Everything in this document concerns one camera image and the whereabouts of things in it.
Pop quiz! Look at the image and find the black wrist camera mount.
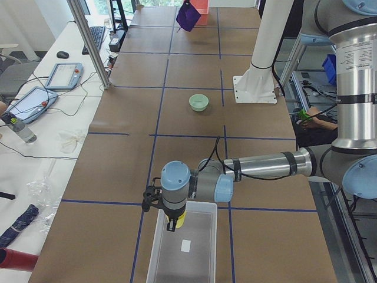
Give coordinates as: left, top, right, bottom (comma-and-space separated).
141, 177, 164, 212

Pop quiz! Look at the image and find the teach pendant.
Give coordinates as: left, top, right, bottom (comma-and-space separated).
7, 87, 58, 124
45, 62, 84, 91

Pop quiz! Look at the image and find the clear plastic bin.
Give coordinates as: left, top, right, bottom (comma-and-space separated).
146, 201, 217, 282

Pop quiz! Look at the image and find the red bottle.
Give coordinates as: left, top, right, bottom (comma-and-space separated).
1, 248, 38, 272

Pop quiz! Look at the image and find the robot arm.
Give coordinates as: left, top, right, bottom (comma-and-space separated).
156, 1, 376, 231

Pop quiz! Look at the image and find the clear water bottle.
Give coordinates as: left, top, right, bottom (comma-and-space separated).
1, 112, 37, 143

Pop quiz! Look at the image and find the aluminium frame post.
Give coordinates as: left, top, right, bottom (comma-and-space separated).
67, 0, 111, 90

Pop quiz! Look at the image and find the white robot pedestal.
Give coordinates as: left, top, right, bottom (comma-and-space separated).
233, 0, 294, 104

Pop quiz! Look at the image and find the pink plastic tray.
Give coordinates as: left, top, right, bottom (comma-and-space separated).
190, 0, 209, 25

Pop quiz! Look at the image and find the green handled tool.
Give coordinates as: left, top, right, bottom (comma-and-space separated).
297, 109, 312, 123

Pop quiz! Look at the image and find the folded blue umbrella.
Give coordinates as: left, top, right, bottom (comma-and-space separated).
1, 204, 39, 248

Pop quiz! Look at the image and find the upper teach pendant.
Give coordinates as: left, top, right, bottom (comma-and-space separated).
45, 62, 84, 91

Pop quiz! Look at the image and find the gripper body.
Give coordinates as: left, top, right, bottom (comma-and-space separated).
164, 208, 186, 222

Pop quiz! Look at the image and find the black computer mouse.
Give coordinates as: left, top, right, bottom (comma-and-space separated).
56, 51, 70, 59

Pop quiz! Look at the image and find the black power box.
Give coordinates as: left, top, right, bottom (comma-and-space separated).
108, 30, 126, 52

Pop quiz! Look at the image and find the yellow cup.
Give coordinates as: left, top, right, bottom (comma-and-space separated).
176, 211, 186, 229

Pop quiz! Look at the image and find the black keyboard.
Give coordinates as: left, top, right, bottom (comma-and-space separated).
89, 26, 107, 51

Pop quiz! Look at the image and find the purple cloth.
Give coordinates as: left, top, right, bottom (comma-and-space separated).
176, 1, 201, 32

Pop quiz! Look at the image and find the white crumpled cloth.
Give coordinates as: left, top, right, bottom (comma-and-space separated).
58, 130, 87, 153

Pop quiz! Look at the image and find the lower teach pendant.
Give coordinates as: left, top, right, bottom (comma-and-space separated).
7, 87, 58, 124

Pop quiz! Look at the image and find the green bowl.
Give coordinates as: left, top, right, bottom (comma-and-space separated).
189, 94, 209, 112

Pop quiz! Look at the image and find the crumpled clear plastic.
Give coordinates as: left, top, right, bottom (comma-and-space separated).
27, 159, 61, 234

